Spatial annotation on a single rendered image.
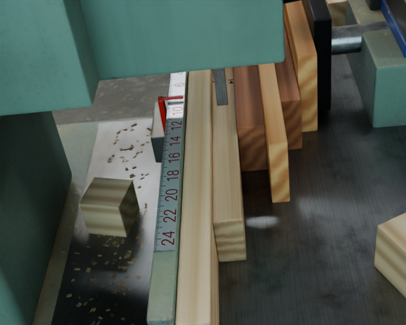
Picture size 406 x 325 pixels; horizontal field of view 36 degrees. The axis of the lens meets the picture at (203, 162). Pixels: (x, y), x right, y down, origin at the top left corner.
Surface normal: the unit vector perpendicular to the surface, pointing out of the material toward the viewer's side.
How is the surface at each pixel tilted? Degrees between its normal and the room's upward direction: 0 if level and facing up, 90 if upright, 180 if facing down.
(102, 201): 0
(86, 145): 0
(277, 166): 90
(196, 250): 0
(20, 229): 90
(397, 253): 90
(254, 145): 90
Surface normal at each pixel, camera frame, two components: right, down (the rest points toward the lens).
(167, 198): -0.12, -0.78
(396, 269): -0.90, 0.35
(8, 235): 0.99, -0.09
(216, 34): -0.01, 0.62
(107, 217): -0.25, 0.62
